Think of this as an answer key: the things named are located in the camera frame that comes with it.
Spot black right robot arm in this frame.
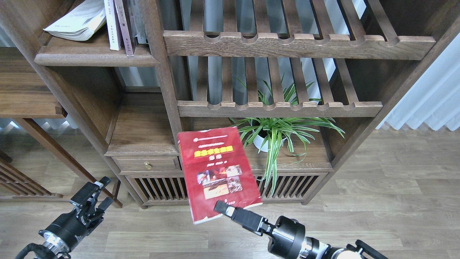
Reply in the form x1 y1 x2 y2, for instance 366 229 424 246
214 201 386 259

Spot white and lilac book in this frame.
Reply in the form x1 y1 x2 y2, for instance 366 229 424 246
104 0 122 51

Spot white plant pot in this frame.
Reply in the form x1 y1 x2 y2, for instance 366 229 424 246
253 131 287 153

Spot green spider plant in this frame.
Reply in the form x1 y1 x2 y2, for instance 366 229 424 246
230 74 346 196

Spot red book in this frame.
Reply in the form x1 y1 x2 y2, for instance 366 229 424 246
177 127 262 224

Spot left slatted cabinet door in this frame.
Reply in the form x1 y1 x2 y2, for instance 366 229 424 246
126 175 189 206

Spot dark wooden bookshelf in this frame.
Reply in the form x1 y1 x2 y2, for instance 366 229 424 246
1 0 459 208

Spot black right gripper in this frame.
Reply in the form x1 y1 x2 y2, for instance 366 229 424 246
214 200 305 259

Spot yellow-green book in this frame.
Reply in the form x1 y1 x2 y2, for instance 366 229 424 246
44 0 106 41

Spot small wooden drawer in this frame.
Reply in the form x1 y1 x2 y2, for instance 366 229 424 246
112 156 181 172

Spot upright white books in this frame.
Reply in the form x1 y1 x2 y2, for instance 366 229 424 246
114 0 148 56

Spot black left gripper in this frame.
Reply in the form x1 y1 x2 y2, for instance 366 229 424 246
39 177 113 252

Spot slatted cabinet door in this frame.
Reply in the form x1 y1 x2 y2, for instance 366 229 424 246
126 175 189 206
254 172 328 205

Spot white curtain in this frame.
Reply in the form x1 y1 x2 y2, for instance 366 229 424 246
376 34 460 132

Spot right slatted cabinet door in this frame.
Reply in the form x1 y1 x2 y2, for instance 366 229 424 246
254 172 328 205

